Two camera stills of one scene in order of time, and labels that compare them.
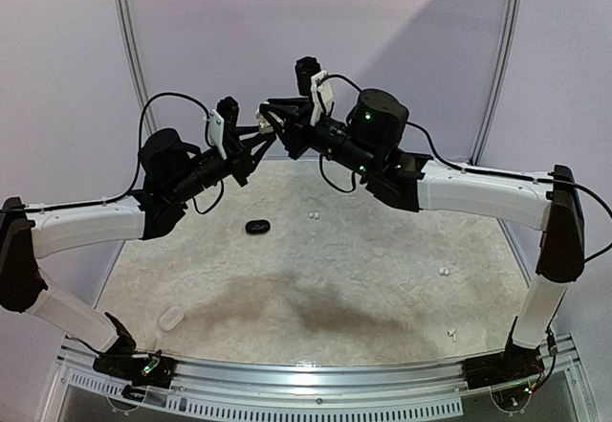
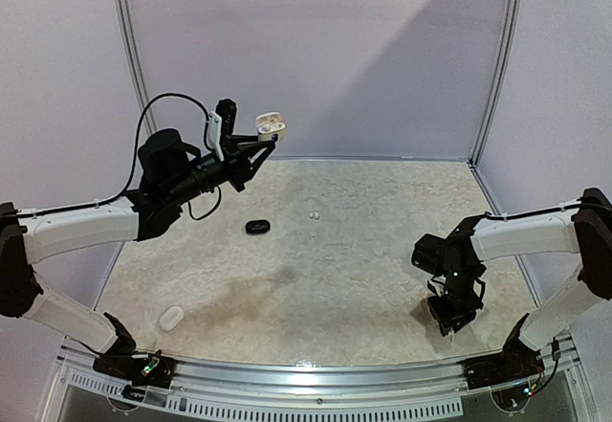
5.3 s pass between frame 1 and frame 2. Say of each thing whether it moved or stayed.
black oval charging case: stayed
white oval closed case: stayed
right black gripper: moved
